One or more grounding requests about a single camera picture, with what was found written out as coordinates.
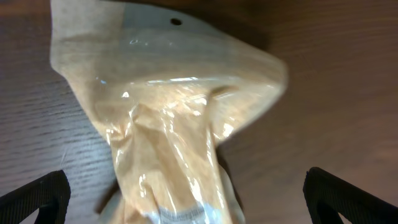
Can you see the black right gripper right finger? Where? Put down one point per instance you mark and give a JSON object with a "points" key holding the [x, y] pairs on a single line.
{"points": [[329, 198]]}

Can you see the beige powder bag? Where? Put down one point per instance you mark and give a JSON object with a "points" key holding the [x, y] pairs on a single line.
{"points": [[164, 89]]}

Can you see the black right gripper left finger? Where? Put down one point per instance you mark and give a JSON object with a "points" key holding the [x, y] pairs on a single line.
{"points": [[49, 194]]}

